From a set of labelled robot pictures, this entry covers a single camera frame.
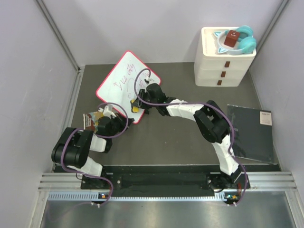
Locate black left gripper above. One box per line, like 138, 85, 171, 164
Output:
108, 113, 134, 139

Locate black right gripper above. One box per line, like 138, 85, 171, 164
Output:
133, 90, 158, 111

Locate yellow whiteboard eraser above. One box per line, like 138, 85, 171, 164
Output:
130, 99, 139, 113

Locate pink framed whiteboard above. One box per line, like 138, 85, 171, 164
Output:
96, 51, 162, 124

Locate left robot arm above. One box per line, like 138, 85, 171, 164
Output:
51, 112, 134, 188

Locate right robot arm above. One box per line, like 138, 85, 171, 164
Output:
131, 83, 242, 188

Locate white three drawer unit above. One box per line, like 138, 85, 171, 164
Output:
194, 27, 257, 87

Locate brown cube toy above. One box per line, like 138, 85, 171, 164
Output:
224, 30, 240, 48

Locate teal cat ear headphones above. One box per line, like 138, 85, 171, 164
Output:
213, 25, 257, 55

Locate black book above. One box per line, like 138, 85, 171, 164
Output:
228, 104, 275, 164

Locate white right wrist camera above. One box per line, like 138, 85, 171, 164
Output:
144, 76, 154, 85

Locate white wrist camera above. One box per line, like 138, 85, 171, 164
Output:
98, 104, 116, 118
144, 76, 154, 85

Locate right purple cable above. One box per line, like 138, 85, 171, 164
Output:
133, 68, 249, 207

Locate purple cable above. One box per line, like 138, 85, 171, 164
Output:
133, 68, 249, 207
60, 102, 129, 207

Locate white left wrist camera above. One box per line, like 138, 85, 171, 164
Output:
98, 104, 116, 118

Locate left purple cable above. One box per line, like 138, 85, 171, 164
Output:
60, 102, 129, 207

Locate black mounting base plate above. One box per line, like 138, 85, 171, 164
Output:
53, 163, 281, 190

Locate white slotted cable duct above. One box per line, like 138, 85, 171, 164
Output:
47, 191, 238, 202

